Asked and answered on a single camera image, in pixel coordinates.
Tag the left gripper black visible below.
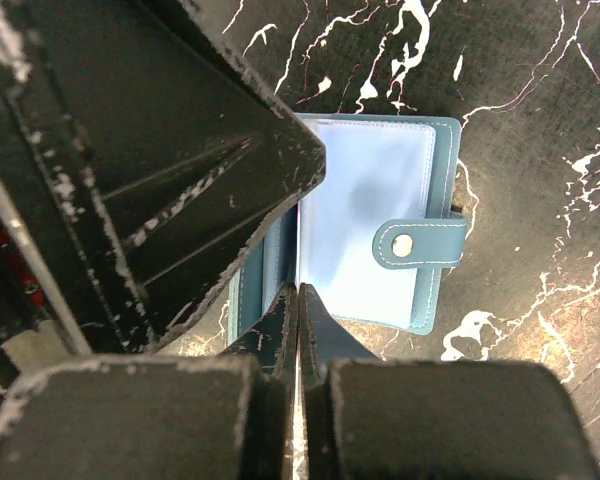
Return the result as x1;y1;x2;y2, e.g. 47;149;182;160
0;1;95;390

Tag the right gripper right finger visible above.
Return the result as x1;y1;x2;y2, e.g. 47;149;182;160
299;283;378;388

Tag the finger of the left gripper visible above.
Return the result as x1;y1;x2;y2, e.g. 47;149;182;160
9;1;326;350

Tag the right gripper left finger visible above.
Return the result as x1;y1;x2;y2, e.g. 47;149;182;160
220;283;298;385

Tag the blue card holder wallet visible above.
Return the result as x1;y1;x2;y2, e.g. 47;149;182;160
228;113;468;338

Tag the black VIP credit card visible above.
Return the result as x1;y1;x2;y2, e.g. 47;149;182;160
291;353;306;480

